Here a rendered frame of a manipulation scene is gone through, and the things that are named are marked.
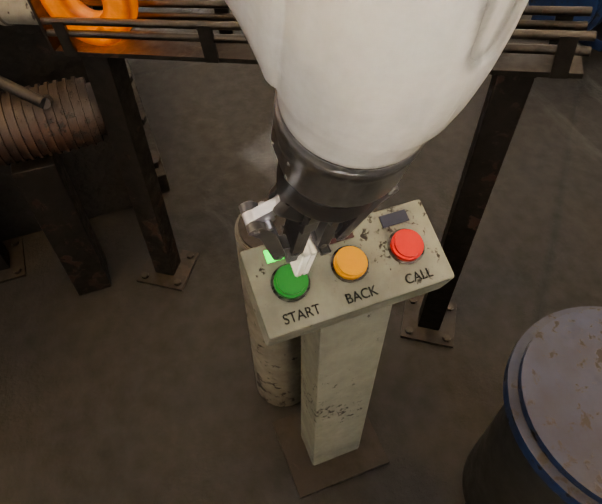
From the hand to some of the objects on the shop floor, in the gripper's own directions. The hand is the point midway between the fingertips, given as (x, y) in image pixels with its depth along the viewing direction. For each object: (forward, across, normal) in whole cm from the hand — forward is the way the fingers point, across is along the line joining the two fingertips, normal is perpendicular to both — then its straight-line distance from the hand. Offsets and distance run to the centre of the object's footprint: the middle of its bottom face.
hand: (301, 252), depth 55 cm
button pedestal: (+66, -7, +21) cm, 69 cm away
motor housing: (+86, +28, -35) cm, 97 cm away
